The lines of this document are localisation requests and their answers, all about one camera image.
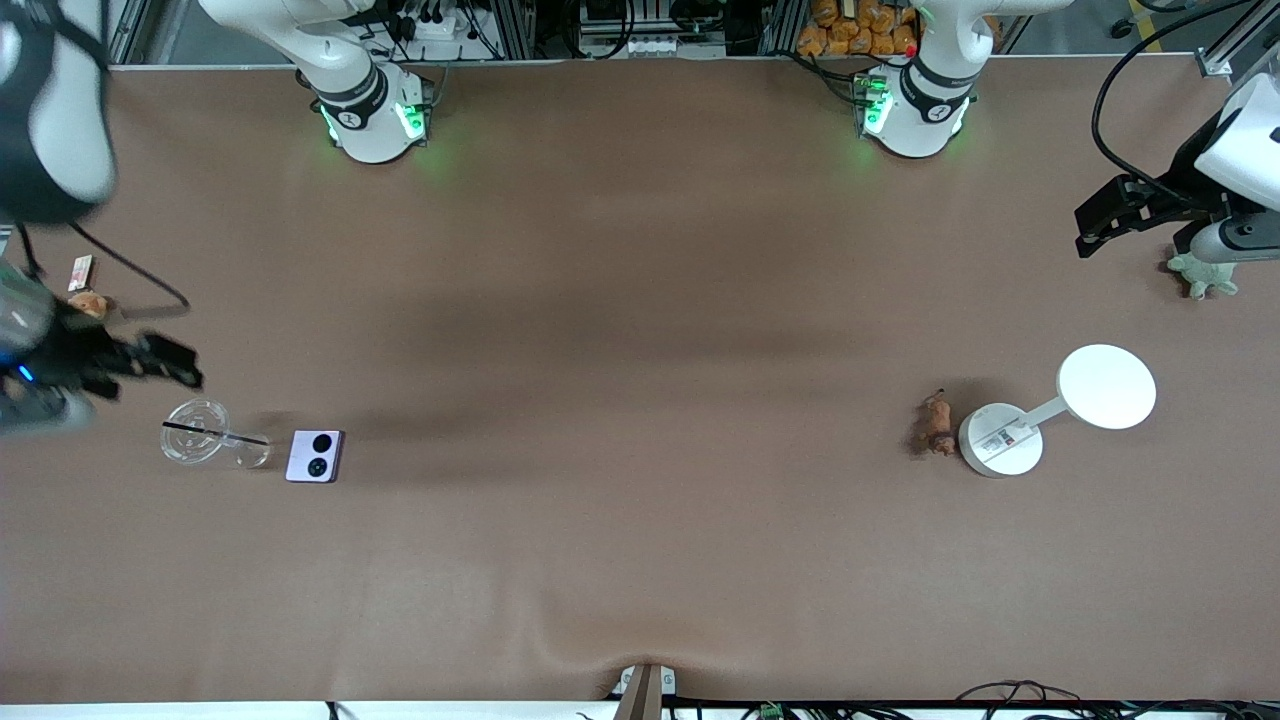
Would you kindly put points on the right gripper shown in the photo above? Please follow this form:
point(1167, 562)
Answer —
point(68, 358)

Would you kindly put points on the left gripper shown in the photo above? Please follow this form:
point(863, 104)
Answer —
point(1188, 188)

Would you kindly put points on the lilac flip phone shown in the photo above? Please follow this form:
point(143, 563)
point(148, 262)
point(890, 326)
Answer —
point(315, 457)

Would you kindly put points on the brown lion statue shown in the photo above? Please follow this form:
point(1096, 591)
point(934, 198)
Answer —
point(938, 425)

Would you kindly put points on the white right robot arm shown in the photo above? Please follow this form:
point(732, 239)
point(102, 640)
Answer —
point(365, 110)

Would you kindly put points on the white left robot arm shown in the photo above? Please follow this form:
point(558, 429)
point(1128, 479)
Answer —
point(920, 110)

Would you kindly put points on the brown plush toy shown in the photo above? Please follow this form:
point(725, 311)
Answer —
point(92, 303)

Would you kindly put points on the clear plastic cup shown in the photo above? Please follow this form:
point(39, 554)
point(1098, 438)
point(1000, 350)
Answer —
point(197, 433)

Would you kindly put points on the green plush turtle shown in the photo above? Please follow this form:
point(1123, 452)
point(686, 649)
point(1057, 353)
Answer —
point(1205, 275)

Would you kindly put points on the black straw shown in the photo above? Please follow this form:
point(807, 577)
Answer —
point(215, 434)

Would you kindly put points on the small printed card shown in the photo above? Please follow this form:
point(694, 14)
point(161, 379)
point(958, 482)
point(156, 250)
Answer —
point(81, 273)

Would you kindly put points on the white round desk lamp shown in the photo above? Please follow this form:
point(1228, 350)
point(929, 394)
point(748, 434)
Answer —
point(1106, 386)

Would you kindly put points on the bag of orange items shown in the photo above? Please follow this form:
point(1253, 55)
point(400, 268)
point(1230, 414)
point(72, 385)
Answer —
point(860, 28)

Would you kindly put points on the white power strip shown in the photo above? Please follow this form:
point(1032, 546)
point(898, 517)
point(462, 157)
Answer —
point(440, 27)
point(655, 46)

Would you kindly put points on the brown table mat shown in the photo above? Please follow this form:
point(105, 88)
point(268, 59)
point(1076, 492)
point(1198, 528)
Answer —
point(640, 560)

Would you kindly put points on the aluminium frame profile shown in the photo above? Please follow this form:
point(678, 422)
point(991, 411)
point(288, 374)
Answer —
point(1235, 40)
point(125, 35)

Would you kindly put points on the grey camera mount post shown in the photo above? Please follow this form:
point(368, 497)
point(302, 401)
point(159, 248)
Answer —
point(643, 692)

